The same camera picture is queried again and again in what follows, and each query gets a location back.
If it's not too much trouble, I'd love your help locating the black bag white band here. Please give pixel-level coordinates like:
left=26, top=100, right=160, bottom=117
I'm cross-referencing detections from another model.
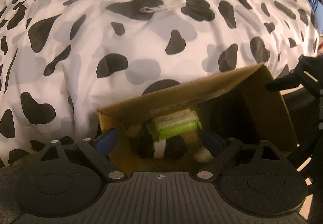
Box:
left=136, top=134, right=187, bottom=160

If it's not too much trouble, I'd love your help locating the green wet wipes pack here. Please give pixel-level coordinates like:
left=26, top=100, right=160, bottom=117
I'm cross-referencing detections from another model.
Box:
left=145, top=109, right=201, bottom=142

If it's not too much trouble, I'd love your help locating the brown cardboard box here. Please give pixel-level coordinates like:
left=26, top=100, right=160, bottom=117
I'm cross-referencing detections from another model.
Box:
left=98, top=64, right=297, bottom=175

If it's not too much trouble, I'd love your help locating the cow print blanket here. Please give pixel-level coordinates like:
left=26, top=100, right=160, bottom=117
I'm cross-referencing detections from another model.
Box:
left=1, top=0, right=320, bottom=167

